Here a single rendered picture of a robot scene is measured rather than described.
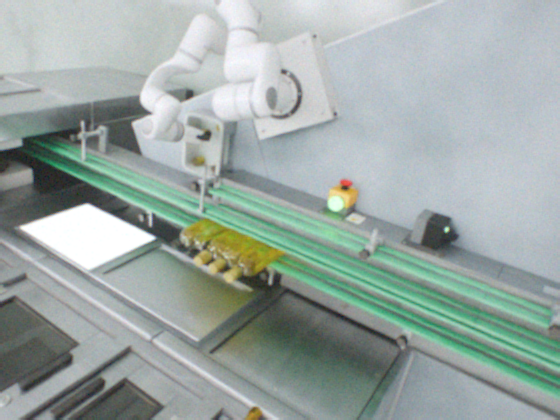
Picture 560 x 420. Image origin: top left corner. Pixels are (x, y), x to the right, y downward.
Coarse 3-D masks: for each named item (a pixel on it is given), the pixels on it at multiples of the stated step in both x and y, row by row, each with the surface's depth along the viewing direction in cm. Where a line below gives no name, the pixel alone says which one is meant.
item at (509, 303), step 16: (224, 192) 158; (240, 192) 160; (256, 208) 149; (272, 208) 151; (304, 224) 143; (320, 224) 144; (336, 240) 135; (352, 240) 137; (368, 240) 138; (384, 256) 130; (400, 256) 131; (416, 272) 124; (432, 272) 125; (448, 272) 125; (448, 288) 120; (464, 288) 119; (480, 288) 120; (496, 304) 114; (512, 304) 115; (528, 304) 115; (528, 320) 110; (544, 320) 110
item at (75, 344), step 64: (0, 192) 205; (64, 192) 215; (0, 256) 163; (0, 320) 135; (64, 320) 138; (128, 320) 135; (256, 320) 146; (320, 320) 150; (0, 384) 115; (64, 384) 114; (128, 384) 119; (192, 384) 119; (256, 384) 121; (320, 384) 125; (384, 384) 125
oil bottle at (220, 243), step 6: (228, 234) 155; (234, 234) 155; (240, 234) 156; (216, 240) 150; (222, 240) 151; (228, 240) 151; (234, 240) 152; (210, 246) 148; (216, 246) 148; (222, 246) 148; (216, 252) 147; (222, 252) 148; (216, 258) 148
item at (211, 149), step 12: (192, 120) 174; (204, 120) 176; (216, 120) 164; (216, 132) 175; (192, 144) 179; (204, 144) 180; (216, 144) 176; (192, 156) 181; (216, 156) 178; (192, 168) 179; (216, 168) 170
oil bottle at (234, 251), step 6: (240, 240) 152; (246, 240) 153; (252, 240) 153; (228, 246) 148; (234, 246) 148; (240, 246) 149; (246, 246) 149; (252, 246) 150; (228, 252) 145; (234, 252) 145; (240, 252) 146; (234, 258) 144; (234, 264) 145
